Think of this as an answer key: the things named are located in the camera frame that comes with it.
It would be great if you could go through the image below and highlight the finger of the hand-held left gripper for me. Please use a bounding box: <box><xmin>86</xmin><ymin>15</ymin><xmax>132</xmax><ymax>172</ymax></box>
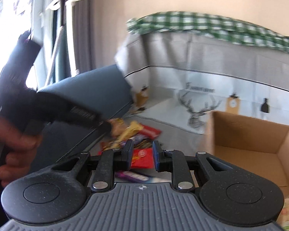
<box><xmin>96</xmin><ymin>118</ymin><xmax>113</xmax><ymax>135</ymax></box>

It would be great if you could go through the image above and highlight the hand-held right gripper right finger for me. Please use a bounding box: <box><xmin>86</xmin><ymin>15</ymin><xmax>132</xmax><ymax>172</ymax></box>
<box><xmin>152</xmin><ymin>141</ymin><xmax>234</xmax><ymax>190</ymax></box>

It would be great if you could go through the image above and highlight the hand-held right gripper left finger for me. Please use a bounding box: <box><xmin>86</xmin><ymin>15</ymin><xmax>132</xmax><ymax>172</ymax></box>
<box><xmin>51</xmin><ymin>139</ymin><xmax>135</xmax><ymax>190</ymax></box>

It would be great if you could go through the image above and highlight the person's left hand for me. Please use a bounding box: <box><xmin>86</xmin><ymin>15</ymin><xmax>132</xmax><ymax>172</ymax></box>
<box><xmin>0</xmin><ymin>112</ymin><xmax>43</xmax><ymax>188</ymax></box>

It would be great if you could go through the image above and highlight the clear cracker bag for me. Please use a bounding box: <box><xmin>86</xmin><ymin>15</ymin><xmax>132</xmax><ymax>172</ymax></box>
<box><xmin>109</xmin><ymin>118</ymin><xmax>126</xmax><ymax>136</ymax></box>

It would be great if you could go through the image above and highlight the red packet with round label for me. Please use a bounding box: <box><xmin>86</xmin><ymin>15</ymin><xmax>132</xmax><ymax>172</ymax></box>
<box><xmin>129</xmin><ymin>148</ymin><xmax>154</xmax><ymax>169</ymax></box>

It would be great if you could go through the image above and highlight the dark snack packet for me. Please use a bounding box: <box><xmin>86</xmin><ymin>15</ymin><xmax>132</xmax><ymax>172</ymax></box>
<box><xmin>132</xmin><ymin>137</ymin><xmax>153</xmax><ymax>149</ymax></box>

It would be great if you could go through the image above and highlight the purple snack packet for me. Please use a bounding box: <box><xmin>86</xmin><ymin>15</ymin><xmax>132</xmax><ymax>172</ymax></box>
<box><xmin>115</xmin><ymin>170</ymin><xmax>150</xmax><ymax>183</ymax></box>

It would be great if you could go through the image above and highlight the yellow snack packet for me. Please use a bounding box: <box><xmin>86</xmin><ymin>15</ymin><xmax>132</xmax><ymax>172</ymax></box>
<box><xmin>113</xmin><ymin>121</ymin><xmax>144</xmax><ymax>148</ymax></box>

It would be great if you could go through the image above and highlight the red wafer packet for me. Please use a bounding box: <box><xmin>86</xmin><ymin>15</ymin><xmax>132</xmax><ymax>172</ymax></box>
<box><xmin>140</xmin><ymin>124</ymin><xmax>162</xmax><ymax>139</ymax></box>

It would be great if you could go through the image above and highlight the blue-grey sofa armrest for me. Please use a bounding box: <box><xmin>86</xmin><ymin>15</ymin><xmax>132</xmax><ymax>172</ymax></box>
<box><xmin>30</xmin><ymin>64</ymin><xmax>133</xmax><ymax>174</ymax></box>

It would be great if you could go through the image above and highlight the grey curtain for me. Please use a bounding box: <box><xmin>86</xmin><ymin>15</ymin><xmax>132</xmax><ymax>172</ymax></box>
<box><xmin>31</xmin><ymin>0</ymin><xmax>95</xmax><ymax>87</ymax></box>

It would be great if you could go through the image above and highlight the deer print sofa cover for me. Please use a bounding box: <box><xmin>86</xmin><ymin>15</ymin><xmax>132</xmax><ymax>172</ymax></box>
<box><xmin>87</xmin><ymin>29</ymin><xmax>289</xmax><ymax>174</ymax></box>

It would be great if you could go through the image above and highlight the green plaid cloth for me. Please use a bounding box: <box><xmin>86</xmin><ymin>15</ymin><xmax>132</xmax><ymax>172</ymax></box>
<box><xmin>126</xmin><ymin>11</ymin><xmax>289</xmax><ymax>56</ymax></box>

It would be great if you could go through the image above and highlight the green and white packet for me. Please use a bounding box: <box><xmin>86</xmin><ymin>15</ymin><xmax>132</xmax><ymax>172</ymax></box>
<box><xmin>278</xmin><ymin>194</ymin><xmax>289</xmax><ymax>230</ymax></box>

